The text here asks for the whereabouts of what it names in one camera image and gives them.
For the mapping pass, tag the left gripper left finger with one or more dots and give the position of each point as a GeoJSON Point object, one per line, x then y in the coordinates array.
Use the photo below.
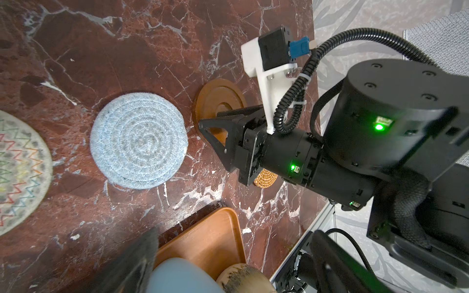
{"type": "Point", "coordinates": [130, 272]}

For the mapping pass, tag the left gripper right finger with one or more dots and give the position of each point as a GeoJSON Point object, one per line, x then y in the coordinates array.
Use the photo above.
{"type": "Point", "coordinates": [339, 272]}

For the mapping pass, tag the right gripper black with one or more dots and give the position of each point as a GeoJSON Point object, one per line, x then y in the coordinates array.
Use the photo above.
{"type": "Point", "coordinates": [243, 146]}

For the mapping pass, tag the brown wooden coaster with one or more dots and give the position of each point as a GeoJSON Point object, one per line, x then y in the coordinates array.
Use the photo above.
{"type": "Point", "coordinates": [218, 95]}

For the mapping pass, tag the white and blue mug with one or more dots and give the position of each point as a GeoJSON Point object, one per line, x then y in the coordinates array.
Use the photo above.
{"type": "Point", "coordinates": [177, 275]}

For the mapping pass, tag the blue grey woven coaster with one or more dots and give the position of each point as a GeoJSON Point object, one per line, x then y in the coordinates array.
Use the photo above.
{"type": "Point", "coordinates": [139, 140]}

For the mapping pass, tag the cream woven zigzag coaster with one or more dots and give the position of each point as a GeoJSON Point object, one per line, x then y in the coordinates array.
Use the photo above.
{"type": "Point", "coordinates": [26, 171]}

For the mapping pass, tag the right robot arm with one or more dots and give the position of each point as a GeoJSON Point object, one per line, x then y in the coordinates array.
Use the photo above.
{"type": "Point", "coordinates": [391, 132]}

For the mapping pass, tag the orange plastic tray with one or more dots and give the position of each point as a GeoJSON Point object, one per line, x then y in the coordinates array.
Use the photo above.
{"type": "Point", "coordinates": [213, 243]}

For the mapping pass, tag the beige mug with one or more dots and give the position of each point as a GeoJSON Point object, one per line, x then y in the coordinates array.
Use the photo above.
{"type": "Point", "coordinates": [242, 278]}

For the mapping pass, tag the white wire mesh basket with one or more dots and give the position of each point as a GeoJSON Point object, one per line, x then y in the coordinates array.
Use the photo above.
{"type": "Point", "coordinates": [445, 40]}

